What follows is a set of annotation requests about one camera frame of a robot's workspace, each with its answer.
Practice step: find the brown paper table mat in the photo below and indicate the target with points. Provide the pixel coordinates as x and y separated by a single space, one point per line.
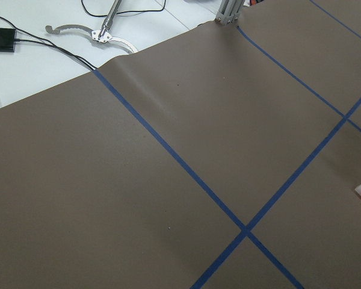
225 157

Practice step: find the long grabber stick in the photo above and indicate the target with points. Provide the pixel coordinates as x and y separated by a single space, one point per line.
102 35

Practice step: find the small black square device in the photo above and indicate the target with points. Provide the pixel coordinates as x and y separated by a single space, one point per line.
7 39

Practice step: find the aluminium frame post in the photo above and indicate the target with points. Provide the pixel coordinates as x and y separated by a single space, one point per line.
229 11

